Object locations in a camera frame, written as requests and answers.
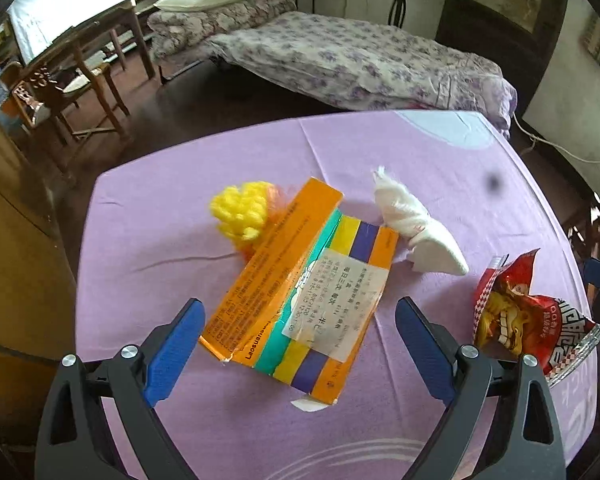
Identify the orange striped medicine box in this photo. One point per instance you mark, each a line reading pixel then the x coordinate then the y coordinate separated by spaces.
pixel 299 310

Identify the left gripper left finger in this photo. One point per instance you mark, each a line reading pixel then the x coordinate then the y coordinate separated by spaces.
pixel 167 350

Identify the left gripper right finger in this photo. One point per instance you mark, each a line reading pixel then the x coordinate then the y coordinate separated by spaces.
pixel 431 347

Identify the floral quilt folding bed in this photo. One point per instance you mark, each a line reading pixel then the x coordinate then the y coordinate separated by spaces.
pixel 348 64

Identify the framed landscape painting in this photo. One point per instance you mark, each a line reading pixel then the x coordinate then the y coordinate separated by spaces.
pixel 518 35

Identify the wooden chair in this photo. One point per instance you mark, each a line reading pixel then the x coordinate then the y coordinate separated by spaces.
pixel 43 90

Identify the wooden table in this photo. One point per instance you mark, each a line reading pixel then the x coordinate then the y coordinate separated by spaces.
pixel 121 14

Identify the white crumpled tissue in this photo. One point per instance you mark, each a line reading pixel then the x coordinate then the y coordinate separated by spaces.
pixel 431 246

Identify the red snack bag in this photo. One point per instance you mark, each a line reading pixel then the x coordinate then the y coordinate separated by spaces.
pixel 511 321

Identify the wooden wardrobe panel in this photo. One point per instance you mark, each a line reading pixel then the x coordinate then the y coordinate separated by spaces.
pixel 37 295

